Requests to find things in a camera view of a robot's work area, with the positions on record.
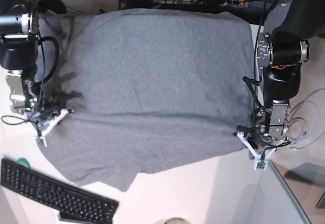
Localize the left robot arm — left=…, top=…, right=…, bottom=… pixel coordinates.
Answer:
left=236, top=0, right=324, bottom=159

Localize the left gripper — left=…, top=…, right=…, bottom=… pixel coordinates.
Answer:
left=236, top=125, right=279, bottom=150

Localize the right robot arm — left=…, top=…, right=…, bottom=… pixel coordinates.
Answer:
left=1, top=0, right=66, bottom=127

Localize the green tape roll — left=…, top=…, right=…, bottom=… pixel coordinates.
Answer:
left=16, top=158, right=30, bottom=169

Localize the coiled white cable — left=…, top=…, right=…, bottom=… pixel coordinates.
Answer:
left=283, top=88, right=325, bottom=150

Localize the round tan object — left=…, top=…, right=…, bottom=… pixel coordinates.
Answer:
left=164, top=217, right=189, bottom=224

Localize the black computer keyboard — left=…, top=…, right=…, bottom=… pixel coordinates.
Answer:
left=1, top=158, right=119, bottom=223

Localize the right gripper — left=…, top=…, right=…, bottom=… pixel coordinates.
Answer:
left=35, top=99, right=63, bottom=126

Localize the grey t-shirt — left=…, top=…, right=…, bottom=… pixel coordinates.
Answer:
left=40, top=9, right=253, bottom=191

